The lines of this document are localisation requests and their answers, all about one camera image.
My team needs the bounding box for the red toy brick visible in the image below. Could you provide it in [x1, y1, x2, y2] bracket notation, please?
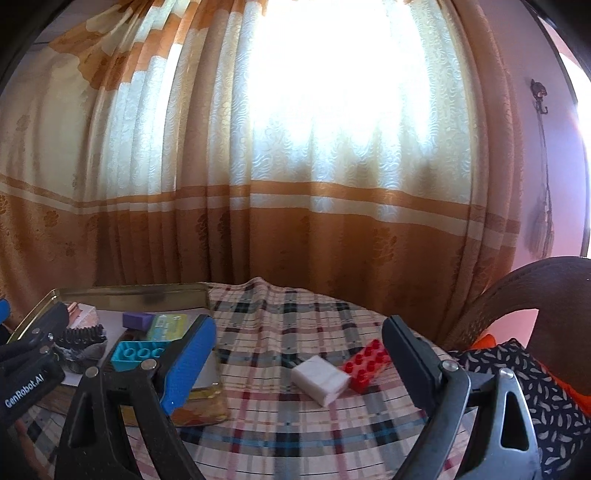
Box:
[342, 339, 394, 394]

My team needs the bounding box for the brown wooden chair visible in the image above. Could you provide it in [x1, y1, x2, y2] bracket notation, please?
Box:
[442, 256, 591, 391]

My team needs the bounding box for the gold tin tray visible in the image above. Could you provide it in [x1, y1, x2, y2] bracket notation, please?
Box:
[7, 283, 230, 428]

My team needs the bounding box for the dark patterned cushion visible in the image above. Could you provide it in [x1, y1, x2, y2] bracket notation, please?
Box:
[448, 338, 591, 478]

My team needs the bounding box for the wall hook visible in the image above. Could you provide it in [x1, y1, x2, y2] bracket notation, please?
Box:
[530, 79, 550, 114]

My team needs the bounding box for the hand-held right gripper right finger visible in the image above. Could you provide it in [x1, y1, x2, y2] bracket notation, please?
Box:
[382, 315, 543, 480]

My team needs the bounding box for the green and white packet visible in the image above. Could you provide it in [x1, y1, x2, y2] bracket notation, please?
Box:
[145, 314, 189, 343]

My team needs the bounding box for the teal toy brick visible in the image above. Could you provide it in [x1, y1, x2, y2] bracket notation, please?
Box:
[110, 340, 166, 374]

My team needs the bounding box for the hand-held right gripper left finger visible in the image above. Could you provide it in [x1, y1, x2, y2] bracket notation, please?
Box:
[54, 314, 218, 480]

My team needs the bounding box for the purple block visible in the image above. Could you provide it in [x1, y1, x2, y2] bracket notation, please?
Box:
[122, 311, 156, 330]

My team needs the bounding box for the cream and orange curtain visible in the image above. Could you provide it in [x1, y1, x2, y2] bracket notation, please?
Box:
[0, 0, 526, 344]

